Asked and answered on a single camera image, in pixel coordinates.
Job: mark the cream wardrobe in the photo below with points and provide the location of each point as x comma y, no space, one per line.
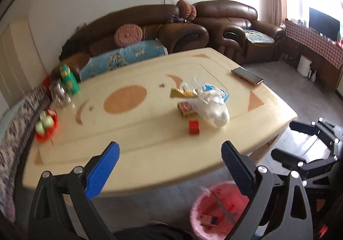
18,54

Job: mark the red plastic item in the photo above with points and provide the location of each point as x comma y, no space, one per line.
47,81

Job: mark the light blue sheet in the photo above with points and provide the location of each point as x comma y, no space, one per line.
6,115

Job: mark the white round appliance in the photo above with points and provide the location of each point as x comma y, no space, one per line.
304,65

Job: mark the red checkered cloth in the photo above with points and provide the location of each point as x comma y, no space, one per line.
308,37

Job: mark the clear glass jar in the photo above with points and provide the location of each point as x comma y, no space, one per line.
60,93

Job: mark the gold snack packet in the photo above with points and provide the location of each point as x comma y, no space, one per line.
182,93

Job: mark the blue tissue packet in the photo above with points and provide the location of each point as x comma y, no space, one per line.
207,86

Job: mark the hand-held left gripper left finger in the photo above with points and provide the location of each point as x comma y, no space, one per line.
105,167

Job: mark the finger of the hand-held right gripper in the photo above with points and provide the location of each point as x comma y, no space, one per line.
286,156
302,128

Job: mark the blue armchair seat mat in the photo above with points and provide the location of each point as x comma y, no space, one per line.
258,36

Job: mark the small white bottle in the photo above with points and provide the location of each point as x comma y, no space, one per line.
312,75

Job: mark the red yellow card box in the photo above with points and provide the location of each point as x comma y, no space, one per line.
186,109

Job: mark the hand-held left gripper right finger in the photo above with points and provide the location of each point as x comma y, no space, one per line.
235,164

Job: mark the white plastic bag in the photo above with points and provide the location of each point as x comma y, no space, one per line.
214,111

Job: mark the grey plastic stick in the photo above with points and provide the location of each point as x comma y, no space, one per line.
226,211

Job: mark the green cup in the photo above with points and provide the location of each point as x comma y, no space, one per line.
43,115
40,127
48,121

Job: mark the smartphone with pink case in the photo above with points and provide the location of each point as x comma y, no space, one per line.
246,75

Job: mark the red tray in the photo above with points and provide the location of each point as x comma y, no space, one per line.
52,128

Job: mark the dark floral patterned blanket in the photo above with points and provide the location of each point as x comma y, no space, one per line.
16,143

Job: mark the small red box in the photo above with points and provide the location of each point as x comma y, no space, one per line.
194,127

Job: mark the pink lined trash bin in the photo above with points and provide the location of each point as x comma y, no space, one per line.
209,202

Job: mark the blue patterned cushion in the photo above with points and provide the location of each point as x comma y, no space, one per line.
126,54

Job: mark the black television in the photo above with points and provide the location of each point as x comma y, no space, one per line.
323,22

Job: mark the green drinking bottle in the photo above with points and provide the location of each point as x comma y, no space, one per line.
69,81

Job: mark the brown leather armchair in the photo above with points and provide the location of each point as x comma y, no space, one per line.
230,14

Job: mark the purple fluffy item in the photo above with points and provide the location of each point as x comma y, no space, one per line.
175,18

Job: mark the long brown leather sofa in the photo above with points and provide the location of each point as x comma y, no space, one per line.
171,33

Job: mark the small paper carton piece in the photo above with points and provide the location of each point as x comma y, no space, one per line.
209,220

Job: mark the round pink knitted cushion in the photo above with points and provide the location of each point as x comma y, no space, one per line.
192,13
128,34
182,8

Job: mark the wooden television cabinet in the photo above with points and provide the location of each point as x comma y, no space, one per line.
327,71

